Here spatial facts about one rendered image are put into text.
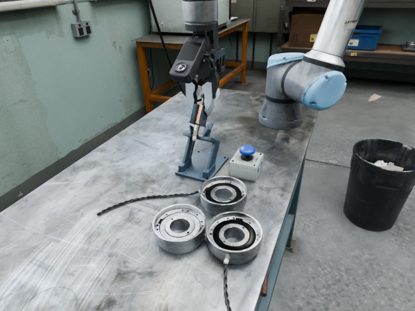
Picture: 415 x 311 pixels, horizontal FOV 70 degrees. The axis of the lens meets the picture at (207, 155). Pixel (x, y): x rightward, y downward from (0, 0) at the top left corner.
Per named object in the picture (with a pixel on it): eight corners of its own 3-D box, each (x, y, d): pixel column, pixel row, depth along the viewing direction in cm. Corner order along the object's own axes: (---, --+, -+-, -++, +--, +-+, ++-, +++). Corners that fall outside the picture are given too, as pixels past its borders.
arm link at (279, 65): (286, 85, 108) (290, 46, 101) (312, 97, 97) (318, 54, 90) (257, 91, 104) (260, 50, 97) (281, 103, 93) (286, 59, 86)
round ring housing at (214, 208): (252, 195, 71) (252, 181, 69) (237, 224, 63) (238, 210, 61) (211, 185, 75) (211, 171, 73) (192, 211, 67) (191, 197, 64)
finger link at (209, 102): (225, 109, 77) (222, 73, 73) (215, 118, 72) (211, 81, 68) (215, 108, 78) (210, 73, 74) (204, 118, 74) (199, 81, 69)
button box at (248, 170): (255, 182, 75) (256, 166, 73) (229, 176, 78) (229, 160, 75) (264, 165, 81) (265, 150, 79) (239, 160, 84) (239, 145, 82)
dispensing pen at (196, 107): (180, 156, 73) (196, 89, 73) (188, 157, 77) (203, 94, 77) (188, 158, 72) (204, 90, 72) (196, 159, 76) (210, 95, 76)
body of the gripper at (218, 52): (226, 73, 74) (226, 20, 67) (210, 83, 67) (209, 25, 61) (199, 70, 77) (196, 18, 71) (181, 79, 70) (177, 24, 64)
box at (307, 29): (326, 49, 352) (331, 14, 333) (283, 47, 367) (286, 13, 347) (326, 42, 384) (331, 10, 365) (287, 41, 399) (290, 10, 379)
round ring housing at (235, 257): (215, 221, 64) (215, 207, 62) (265, 231, 61) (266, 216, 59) (199, 260, 55) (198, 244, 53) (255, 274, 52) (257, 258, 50)
